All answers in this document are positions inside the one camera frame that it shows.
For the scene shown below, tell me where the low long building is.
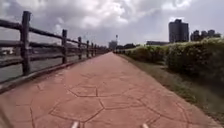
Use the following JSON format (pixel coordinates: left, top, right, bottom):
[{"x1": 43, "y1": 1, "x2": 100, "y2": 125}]
[{"x1": 145, "y1": 40, "x2": 170, "y2": 47}]

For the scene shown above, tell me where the dark wooden fence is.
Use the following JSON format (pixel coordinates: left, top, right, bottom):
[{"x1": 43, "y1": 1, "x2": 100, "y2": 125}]
[{"x1": 0, "y1": 10, "x2": 109, "y2": 84}]

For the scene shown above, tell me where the group of distant buildings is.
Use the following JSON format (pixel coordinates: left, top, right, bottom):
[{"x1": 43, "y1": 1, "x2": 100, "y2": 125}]
[{"x1": 189, "y1": 29, "x2": 222, "y2": 42}]

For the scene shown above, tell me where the grass strip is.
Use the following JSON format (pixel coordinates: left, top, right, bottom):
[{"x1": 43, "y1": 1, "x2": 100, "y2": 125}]
[{"x1": 116, "y1": 53, "x2": 224, "y2": 124}]

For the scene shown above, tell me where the distant building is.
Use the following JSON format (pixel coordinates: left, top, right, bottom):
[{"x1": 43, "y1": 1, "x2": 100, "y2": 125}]
[{"x1": 108, "y1": 40, "x2": 118, "y2": 51}]

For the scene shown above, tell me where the grey river water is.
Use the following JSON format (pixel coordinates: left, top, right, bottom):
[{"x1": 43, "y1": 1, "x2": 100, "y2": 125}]
[{"x1": 0, "y1": 49, "x2": 84, "y2": 84}]

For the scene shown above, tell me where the tall grey building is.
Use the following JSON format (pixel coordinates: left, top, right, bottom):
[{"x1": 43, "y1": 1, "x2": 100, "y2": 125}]
[{"x1": 168, "y1": 18, "x2": 190, "y2": 44}]

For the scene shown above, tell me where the red stone-patterned path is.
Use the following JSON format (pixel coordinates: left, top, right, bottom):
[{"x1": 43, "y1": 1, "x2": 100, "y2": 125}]
[{"x1": 0, "y1": 51, "x2": 218, "y2": 128}]

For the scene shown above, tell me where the green hedge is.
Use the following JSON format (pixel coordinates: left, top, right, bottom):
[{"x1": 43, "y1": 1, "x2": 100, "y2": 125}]
[{"x1": 114, "y1": 37, "x2": 224, "y2": 84}]

